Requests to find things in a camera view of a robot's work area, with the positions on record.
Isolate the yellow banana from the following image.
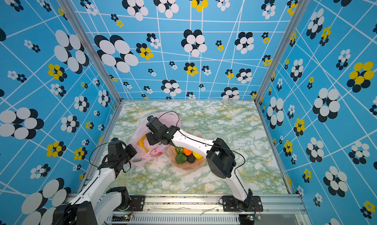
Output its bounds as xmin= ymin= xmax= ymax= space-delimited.
xmin=138 ymin=135 xmax=148 ymax=153

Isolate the right corner aluminium post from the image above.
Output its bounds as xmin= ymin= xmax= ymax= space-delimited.
xmin=254 ymin=0 xmax=310 ymax=104

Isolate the corner aluminium post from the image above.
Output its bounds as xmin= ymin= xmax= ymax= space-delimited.
xmin=254 ymin=0 xmax=310 ymax=104
xmin=57 ymin=0 xmax=122 ymax=105

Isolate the left corner aluminium post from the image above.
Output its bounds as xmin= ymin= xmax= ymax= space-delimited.
xmin=57 ymin=0 xmax=122 ymax=105

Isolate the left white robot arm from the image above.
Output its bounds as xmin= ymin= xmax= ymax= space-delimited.
xmin=52 ymin=138 xmax=137 ymax=225

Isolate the pink wavy plate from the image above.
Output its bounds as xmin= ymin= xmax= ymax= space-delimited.
xmin=167 ymin=145 xmax=206 ymax=172

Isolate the aluminium front rail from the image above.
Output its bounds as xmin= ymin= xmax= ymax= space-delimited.
xmin=102 ymin=194 xmax=311 ymax=225

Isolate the dark green avocado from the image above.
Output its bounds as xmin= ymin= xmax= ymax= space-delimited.
xmin=187 ymin=154 xmax=196 ymax=164

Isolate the orange tangerine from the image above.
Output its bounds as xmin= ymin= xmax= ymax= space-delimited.
xmin=184 ymin=148 xmax=192 ymax=156

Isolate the green kiwi fruit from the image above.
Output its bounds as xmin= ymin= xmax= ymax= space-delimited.
xmin=175 ymin=147 xmax=184 ymax=154

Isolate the pink plastic bag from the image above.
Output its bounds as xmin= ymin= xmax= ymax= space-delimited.
xmin=128 ymin=111 xmax=181 ymax=166

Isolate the light green lime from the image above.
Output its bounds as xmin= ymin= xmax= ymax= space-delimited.
xmin=175 ymin=153 xmax=187 ymax=165

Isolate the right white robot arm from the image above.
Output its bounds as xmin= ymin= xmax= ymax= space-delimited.
xmin=146 ymin=116 xmax=254 ymax=211

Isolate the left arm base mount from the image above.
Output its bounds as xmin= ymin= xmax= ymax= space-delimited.
xmin=114 ymin=195 xmax=146 ymax=212

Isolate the yellow lemon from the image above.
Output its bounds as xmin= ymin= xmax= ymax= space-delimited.
xmin=192 ymin=152 xmax=203 ymax=160

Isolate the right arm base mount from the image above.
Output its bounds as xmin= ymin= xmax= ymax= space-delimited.
xmin=219 ymin=196 xmax=264 ymax=212

